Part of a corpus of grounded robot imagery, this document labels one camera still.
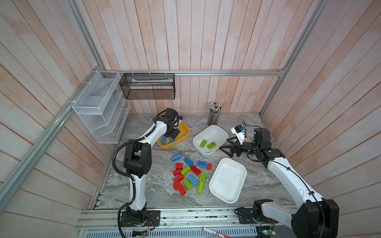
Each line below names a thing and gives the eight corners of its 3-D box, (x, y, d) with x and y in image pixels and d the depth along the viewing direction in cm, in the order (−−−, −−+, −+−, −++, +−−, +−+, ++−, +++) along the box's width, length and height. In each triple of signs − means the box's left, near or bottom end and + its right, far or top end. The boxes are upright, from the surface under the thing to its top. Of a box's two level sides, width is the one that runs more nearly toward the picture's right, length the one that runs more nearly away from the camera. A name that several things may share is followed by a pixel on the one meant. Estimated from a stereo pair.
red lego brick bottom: (180, 197, 82) (180, 196, 80) (172, 186, 86) (172, 184, 84) (187, 192, 84) (187, 191, 82) (179, 181, 88) (178, 180, 86)
